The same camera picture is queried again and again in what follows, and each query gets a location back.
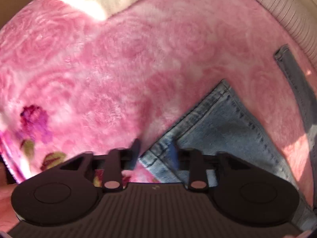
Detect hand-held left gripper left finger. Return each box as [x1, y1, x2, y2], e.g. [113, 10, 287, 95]
[58, 138, 141, 193]

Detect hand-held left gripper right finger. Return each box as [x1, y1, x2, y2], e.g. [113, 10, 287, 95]
[168, 140, 251, 192]

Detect blue denim jeans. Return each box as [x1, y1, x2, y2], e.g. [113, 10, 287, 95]
[139, 79, 317, 231]

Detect pink floral blanket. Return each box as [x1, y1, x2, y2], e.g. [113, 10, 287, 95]
[0, 0, 317, 204]

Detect grey garment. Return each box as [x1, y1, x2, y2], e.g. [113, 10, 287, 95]
[274, 44, 317, 152]

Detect cream white cloth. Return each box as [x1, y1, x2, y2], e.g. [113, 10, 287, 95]
[42, 0, 189, 21]

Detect beige ribbed headboard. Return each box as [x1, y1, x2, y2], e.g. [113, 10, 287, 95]
[231, 0, 317, 62]

